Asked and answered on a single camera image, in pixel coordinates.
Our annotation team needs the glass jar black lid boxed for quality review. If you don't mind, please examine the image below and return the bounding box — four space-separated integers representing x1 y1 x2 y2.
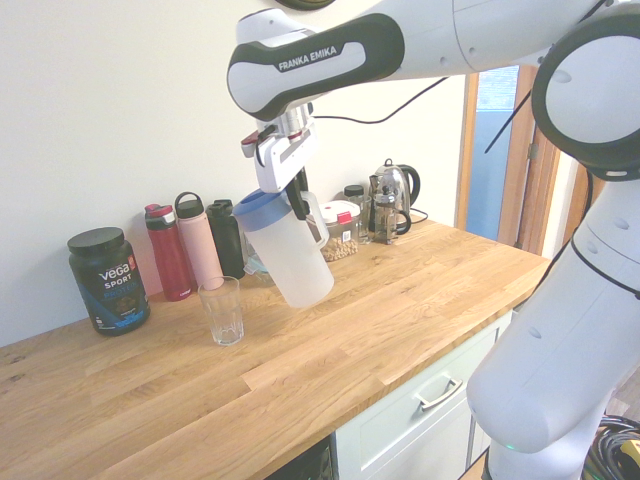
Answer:
355 195 375 246

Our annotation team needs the cereal container with white lid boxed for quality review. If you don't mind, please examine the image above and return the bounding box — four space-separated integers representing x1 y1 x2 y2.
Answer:
307 200 362 264

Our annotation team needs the glass french press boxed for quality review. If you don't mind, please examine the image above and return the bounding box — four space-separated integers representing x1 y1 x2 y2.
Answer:
369 174 412 246

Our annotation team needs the red water bottle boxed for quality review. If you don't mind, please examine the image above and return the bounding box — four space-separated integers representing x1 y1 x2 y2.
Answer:
144 202 194 303

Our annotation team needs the clear pitcher with blue lid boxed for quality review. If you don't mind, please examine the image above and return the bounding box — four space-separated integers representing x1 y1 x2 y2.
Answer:
232 188 335 309

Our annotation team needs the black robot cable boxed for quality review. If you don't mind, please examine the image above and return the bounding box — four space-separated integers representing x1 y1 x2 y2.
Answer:
313 0 640 304

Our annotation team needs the metal drawer handle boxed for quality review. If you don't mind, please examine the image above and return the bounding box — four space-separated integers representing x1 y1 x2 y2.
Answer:
413 377 464 412

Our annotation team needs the black cable coil yellow box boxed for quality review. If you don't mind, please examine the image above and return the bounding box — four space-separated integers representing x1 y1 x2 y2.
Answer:
587 412 640 480

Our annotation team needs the dark shaker bottle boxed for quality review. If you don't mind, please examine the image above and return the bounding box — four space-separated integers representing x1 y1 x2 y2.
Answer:
206 198 247 281

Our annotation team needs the clear plastic storage container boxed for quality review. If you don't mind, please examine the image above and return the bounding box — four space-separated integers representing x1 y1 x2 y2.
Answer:
243 244 276 287

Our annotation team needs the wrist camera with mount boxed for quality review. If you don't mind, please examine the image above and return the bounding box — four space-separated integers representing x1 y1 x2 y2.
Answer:
241 125 277 161

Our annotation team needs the wooden door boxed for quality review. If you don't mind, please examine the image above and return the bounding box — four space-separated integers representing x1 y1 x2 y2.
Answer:
512 63 596 261

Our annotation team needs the pink water bottle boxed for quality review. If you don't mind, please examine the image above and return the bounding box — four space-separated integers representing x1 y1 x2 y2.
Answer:
174 191 225 291

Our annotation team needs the white cabinet drawer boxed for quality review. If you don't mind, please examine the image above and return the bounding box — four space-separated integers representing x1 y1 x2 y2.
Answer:
333 309 514 480

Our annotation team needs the wooden door frame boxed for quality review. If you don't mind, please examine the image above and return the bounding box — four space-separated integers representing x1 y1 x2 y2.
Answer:
453 69 482 236

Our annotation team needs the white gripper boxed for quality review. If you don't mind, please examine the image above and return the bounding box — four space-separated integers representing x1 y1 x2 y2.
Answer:
253 119 320 222

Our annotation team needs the black protein powder tub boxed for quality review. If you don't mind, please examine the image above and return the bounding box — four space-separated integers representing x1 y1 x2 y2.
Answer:
67 227 152 337

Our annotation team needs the clear glass tumbler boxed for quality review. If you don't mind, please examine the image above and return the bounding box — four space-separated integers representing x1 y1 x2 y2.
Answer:
198 275 245 347

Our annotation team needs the stainless steel electric kettle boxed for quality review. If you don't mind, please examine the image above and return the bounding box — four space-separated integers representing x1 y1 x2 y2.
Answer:
368 158 422 224

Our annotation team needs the stainless steel dishwasher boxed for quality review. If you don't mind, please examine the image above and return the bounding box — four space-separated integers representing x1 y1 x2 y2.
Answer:
259 434 335 480

